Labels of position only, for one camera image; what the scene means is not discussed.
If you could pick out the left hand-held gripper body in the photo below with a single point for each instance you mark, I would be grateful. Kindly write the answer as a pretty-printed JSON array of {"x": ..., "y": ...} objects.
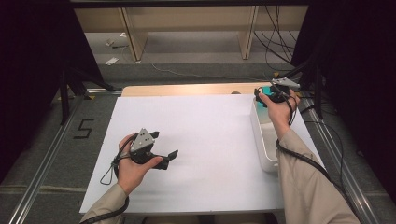
[{"x": 142, "y": 141}]

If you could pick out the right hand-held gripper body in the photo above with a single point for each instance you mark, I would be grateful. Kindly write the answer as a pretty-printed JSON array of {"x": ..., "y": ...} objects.
[{"x": 285, "y": 82}]

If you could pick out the iridescent phone case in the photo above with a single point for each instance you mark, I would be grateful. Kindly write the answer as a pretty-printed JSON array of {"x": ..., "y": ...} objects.
[{"x": 264, "y": 115}]

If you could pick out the white oblong plastic container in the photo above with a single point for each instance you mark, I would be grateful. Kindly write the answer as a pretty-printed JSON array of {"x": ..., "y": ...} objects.
[{"x": 264, "y": 149}]

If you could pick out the person's right hand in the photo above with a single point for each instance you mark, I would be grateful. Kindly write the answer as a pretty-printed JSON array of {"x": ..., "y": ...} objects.
[{"x": 280, "y": 116}]

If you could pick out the person's left hand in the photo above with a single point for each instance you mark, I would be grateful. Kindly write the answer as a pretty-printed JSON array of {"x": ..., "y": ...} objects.
[{"x": 132, "y": 174}]

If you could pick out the black metal stand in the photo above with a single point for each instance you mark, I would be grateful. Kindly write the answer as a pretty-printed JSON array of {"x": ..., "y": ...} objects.
[
  {"x": 317, "y": 93},
  {"x": 67, "y": 93}
]

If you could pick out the white board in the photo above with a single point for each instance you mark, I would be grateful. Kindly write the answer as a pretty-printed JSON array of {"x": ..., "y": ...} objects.
[{"x": 211, "y": 130}]

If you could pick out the wooden table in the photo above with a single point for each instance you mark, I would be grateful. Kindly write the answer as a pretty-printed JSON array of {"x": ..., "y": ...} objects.
[{"x": 193, "y": 89}]

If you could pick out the black curtain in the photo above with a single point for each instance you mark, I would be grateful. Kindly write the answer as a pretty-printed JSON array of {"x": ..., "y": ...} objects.
[
  {"x": 361, "y": 77},
  {"x": 34, "y": 68}
]

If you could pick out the wooden shelf unit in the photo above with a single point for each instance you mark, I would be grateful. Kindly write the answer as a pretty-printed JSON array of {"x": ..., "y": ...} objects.
[{"x": 186, "y": 18}]

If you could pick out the crumpled white paper scrap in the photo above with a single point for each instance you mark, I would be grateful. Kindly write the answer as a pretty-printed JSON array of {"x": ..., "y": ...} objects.
[{"x": 109, "y": 42}]

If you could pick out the short aluminium rail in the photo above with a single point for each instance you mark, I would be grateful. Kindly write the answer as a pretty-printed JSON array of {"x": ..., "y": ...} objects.
[{"x": 104, "y": 91}]

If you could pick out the aluminium floor rail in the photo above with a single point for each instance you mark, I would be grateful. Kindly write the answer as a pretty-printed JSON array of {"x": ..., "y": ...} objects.
[
  {"x": 351, "y": 186},
  {"x": 43, "y": 168}
]

